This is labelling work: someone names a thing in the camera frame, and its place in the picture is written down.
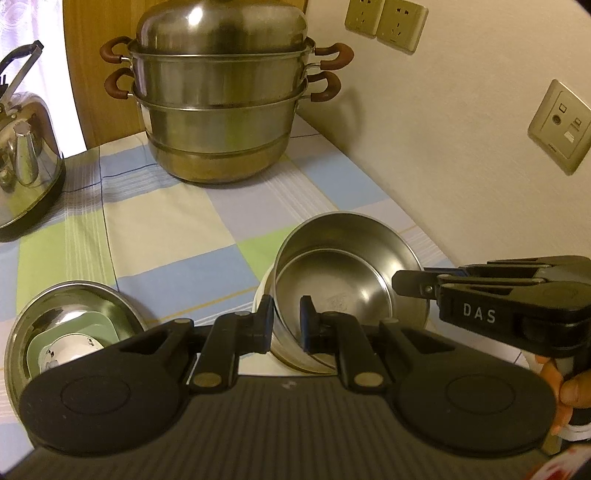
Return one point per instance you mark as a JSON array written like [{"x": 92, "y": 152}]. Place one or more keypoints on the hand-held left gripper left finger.
[{"x": 265, "y": 323}]

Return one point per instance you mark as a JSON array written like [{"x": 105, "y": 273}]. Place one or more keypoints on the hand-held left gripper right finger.
[{"x": 305, "y": 323}]

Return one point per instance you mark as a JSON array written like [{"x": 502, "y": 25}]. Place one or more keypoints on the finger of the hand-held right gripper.
[
  {"x": 415, "y": 286},
  {"x": 443, "y": 272}
]

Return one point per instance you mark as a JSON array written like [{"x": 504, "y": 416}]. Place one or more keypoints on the cream plastic bowl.
[{"x": 263, "y": 290}]

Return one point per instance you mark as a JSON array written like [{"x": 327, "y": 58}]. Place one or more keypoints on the stainless steel bowl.
[{"x": 337, "y": 263}]

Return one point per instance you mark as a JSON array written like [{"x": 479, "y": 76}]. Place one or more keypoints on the green square plate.
[{"x": 108, "y": 330}]

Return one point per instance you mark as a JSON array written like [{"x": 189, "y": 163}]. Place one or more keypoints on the round stainless steel plate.
[{"x": 69, "y": 300}]

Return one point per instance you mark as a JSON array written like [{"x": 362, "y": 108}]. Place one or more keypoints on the small floral dish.
[{"x": 69, "y": 350}]

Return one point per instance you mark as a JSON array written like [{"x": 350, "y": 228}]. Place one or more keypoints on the person's right hand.
[{"x": 561, "y": 383}]

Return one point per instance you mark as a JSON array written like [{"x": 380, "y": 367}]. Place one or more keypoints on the checked pastel tablecloth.
[{"x": 184, "y": 230}]

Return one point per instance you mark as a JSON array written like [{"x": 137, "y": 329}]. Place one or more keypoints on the stainless steel steamer pot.
[{"x": 217, "y": 124}]

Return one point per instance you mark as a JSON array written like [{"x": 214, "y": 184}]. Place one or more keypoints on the wooden door panel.
[{"x": 101, "y": 101}]

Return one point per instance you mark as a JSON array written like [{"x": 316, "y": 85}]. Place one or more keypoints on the stainless steel kettle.
[{"x": 27, "y": 175}]

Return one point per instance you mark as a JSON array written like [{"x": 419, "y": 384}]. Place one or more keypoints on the pink curtain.
[{"x": 27, "y": 27}]

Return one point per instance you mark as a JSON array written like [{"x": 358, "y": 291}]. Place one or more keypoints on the beige wall data socket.
[{"x": 561, "y": 127}]

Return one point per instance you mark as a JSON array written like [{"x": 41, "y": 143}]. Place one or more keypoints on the beige wall power socket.
[
  {"x": 401, "y": 23},
  {"x": 364, "y": 16}
]

